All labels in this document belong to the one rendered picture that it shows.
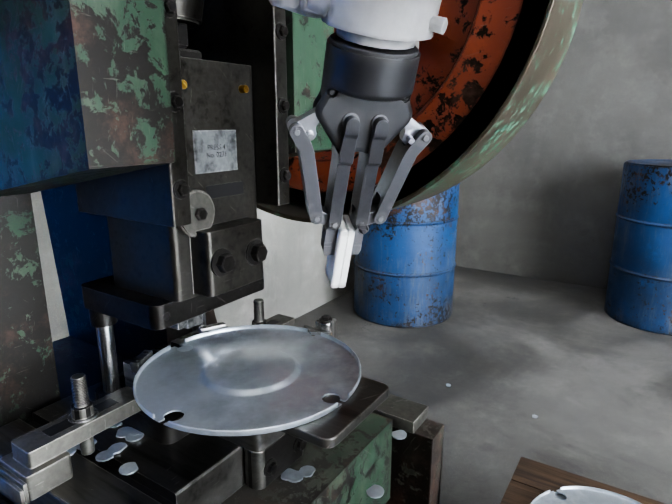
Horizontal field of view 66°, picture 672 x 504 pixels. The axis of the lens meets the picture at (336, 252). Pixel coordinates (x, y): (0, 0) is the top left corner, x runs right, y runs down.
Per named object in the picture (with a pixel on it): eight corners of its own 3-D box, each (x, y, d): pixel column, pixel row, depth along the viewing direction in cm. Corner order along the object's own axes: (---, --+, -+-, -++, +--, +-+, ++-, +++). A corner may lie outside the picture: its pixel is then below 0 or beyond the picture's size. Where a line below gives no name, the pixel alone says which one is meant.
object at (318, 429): (389, 474, 68) (392, 381, 64) (330, 546, 56) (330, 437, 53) (247, 416, 81) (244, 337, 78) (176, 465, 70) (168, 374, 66)
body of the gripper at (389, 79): (332, 45, 36) (317, 166, 41) (442, 55, 39) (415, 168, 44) (313, 22, 42) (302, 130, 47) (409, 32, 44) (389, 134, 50)
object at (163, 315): (269, 303, 78) (268, 268, 76) (159, 351, 61) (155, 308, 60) (195, 285, 86) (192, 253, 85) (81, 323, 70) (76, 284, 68)
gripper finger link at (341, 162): (364, 119, 42) (347, 117, 42) (341, 234, 48) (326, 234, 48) (352, 102, 45) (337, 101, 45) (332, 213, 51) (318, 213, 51)
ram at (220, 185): (285, 278, 71) (279, 50, 64) (203, 310, 59) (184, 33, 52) (198, 260, 81) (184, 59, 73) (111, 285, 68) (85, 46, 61)
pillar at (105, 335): (123, 388, 73) (113, 294, 69) (109, 394, 71) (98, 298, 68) (114, 383, 74) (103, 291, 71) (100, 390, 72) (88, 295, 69)
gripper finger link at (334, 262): (348, 230, 49) (340, 230, 48) (338, 288, 52) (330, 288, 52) (341, 214, 51) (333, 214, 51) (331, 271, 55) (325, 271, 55)
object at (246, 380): (244, 316, 87) (244, 311, 87) (399, 357, 72) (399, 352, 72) (84, 388, 64) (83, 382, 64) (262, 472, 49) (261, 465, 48)
